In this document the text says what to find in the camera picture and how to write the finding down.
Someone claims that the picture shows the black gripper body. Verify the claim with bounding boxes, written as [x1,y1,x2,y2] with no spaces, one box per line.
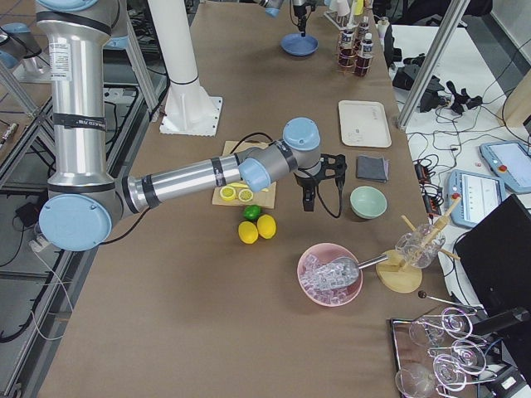
[295,175,318,211]
[291,0,307,25]

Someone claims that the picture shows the blue round plate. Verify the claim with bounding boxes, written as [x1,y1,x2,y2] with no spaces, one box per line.
[280,33,319,57]

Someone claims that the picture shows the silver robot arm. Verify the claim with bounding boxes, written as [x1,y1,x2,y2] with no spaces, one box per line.
[256,0,310,37]
[36,1,324,251]

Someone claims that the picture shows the wooden cutting board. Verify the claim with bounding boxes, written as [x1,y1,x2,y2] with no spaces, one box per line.
[212,140,276,209]

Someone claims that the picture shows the left rear tea bottle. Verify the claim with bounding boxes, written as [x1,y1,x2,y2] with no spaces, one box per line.
[338,23,356,71]

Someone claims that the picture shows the tea bottle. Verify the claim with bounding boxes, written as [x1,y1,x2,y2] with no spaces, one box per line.
[358,16,369,41]
[338,23,356,71]
[354,32,373,77]

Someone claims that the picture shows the upper yellow lemon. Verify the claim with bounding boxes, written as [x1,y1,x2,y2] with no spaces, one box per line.
[256,215,277,240]

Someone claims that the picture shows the yellow lemon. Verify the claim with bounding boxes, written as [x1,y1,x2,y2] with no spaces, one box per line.
[237,221,259,245]
[256,215,277,240]

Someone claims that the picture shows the mint green bowl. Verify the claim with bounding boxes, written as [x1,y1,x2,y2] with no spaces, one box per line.
[349,186,387,220]

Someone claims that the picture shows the right rear tea bottle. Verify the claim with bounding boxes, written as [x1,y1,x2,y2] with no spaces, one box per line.
[358,16,369,41]

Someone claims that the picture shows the green lime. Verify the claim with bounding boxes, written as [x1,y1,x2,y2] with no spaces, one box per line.
[243,205,261,221]

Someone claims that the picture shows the upper lemon slice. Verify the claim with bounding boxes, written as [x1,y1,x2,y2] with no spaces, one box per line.
[237,188,254,203]

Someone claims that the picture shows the lemon slice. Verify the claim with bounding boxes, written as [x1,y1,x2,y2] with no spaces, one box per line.
[237,188,254,203]
[219,186,237,201]

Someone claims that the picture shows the front tea bottle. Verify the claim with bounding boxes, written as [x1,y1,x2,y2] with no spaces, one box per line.
[354,32,373,77]

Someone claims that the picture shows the yellow plastic knife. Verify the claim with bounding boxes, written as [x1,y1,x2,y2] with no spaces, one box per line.
[228,182,269,192]

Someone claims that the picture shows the pink bowl of ice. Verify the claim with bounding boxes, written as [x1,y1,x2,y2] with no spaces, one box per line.
[297,243,363,307]

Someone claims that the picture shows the grey folded cloth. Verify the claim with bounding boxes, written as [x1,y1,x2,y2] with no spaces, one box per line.
[356,155,389,182]

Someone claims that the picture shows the lower yellow lemon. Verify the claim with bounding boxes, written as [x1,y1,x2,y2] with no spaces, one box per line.
[237,221,259,245]

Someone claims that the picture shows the cream rabbit tray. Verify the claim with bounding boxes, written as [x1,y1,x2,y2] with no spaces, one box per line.
[339,99,392,148]

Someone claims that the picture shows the lower lemon slice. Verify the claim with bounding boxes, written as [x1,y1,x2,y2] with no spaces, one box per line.
[219,186,237,201]

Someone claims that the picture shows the steel ice scoop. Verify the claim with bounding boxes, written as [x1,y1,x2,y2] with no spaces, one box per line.
[312,254,388,290]

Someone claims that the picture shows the wooden cup stand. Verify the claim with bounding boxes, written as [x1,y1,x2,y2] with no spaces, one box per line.
[376,198,460,294]

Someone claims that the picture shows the glass cup on stand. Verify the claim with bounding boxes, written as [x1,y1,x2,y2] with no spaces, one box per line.
[395,224,446,269]

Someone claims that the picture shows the near teach pendant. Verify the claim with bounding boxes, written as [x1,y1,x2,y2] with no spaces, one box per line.
[446,169,506,228]

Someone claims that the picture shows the teach pendant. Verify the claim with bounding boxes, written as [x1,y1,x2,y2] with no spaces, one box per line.
[446,169,506,228]
[480,141,531,194]

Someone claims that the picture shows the black laptop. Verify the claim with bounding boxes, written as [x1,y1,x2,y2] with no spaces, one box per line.
[455,195,530,313]

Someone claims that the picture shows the far teach pendant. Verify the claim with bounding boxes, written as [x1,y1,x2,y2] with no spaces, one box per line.
[480,141,531,194]

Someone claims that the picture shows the wine glass tray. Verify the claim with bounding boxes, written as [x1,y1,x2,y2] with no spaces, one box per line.
[388,307,497,397]

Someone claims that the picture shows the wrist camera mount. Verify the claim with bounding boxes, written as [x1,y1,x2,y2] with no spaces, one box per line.
[318,153,348,190]

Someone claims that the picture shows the copper wire bottle rack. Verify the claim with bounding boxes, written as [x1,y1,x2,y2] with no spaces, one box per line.
[336,27,374,77]

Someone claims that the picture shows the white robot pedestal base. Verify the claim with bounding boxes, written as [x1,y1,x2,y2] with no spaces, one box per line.
[149,0,222,137]

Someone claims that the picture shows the aluminium frame post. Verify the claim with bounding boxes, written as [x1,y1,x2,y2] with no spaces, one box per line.
[397,0,470,132]

